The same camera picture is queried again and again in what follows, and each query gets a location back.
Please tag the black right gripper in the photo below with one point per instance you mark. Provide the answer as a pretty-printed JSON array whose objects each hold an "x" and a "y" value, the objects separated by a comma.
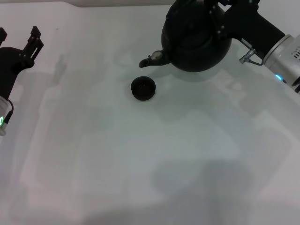
[{"x": 253, "y": 28}]

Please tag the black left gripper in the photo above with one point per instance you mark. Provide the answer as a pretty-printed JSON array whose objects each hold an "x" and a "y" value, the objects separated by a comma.
[{"x": 9, "y": 70}]

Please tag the small black teacup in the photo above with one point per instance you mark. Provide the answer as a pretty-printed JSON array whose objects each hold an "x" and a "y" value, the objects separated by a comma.
[{"x": 143, "y": 90}]

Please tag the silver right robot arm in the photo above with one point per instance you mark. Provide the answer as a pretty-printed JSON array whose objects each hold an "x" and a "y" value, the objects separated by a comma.
[{"x": 286, "y": 61}]

